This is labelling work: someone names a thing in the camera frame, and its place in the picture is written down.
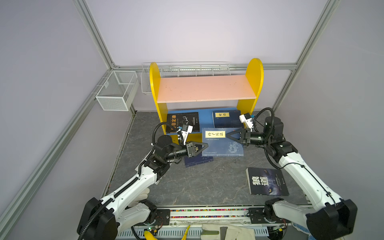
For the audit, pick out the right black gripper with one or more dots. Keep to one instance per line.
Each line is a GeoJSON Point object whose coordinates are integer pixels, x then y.
{"type": "Point", "coordinates": [244, 136]}

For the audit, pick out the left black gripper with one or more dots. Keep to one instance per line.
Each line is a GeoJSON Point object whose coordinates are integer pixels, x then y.
{"type": "Point", "coordinates": [190, 148]}

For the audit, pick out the blue book dotted circle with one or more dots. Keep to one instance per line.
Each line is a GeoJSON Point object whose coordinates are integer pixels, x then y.
{"type": "Point", "coordinates": [197, 160]}

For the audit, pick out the blue book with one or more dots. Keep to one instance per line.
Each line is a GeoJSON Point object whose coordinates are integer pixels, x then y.
{"type": "Point", "coordinates": [219, 144]}
{"type": "Point", "coordinates": [227, 119]}

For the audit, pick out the black book yellow title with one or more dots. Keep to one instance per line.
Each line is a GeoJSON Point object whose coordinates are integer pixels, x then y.
{"type": "Point", "coordinates": [189, 119]}

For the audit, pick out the dark book white characters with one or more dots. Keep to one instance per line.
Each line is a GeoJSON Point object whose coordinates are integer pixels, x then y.
{"type": "Point", "coordinates": [267, 182]}

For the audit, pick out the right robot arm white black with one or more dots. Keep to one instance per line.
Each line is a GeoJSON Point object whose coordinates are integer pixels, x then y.
{"type": "Point", "coordinates": [331, 217]}

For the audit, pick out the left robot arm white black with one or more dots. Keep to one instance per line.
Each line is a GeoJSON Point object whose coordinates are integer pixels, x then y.
{"type": "Point", "coordinates": [127, 206]}

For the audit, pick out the yellow shelf with coloured boards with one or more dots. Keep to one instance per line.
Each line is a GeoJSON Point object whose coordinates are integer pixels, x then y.
{"type": "Point", "coordinates": [245, 88]}

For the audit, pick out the white work glove left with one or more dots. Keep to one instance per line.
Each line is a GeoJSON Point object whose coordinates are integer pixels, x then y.
{"type": "Point", "coordinates": [142, 196]}

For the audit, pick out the white grey glove front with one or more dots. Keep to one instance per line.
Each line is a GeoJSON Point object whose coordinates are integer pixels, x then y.
{"type": "Point", "coordinates": [226, 232]}

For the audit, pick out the yellow thin tool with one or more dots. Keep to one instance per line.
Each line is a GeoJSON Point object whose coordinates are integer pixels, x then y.
{"type": "Point", "coordinates": [186, 233]}

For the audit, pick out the white mesh box basket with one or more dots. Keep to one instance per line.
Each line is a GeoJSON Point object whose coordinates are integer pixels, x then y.
{"type": "Point", "coordinates": [118, 91]}

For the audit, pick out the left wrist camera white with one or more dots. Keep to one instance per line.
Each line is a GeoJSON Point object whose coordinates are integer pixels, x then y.
{"type": "Point", "coordinates": [183, 133]}

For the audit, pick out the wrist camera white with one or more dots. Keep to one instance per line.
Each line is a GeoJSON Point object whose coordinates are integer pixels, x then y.
{"type": "Point", "coordinates": [247, 119]}
{"type": "Point", "coordinates": [183, 133]}

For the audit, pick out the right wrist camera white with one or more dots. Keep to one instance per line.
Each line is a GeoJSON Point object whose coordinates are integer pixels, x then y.
{"type": "Point", "coordinates": [247, 119]}

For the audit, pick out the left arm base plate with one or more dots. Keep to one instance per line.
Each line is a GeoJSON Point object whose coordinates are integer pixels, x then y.
{"type": "Point", "coordinates": [159, 217]}

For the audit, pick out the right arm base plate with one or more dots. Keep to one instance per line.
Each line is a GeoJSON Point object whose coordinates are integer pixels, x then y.
{"type": "Point", "coordinates": [257, 215]}

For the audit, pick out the white wire basket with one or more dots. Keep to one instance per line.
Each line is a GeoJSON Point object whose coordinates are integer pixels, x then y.
{"type": "Point", "coordinates": [183, 69]}

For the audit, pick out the yellow tool handle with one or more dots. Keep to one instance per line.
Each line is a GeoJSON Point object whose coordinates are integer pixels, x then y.
{"type": "Point", "coordinates": [149, 236]}

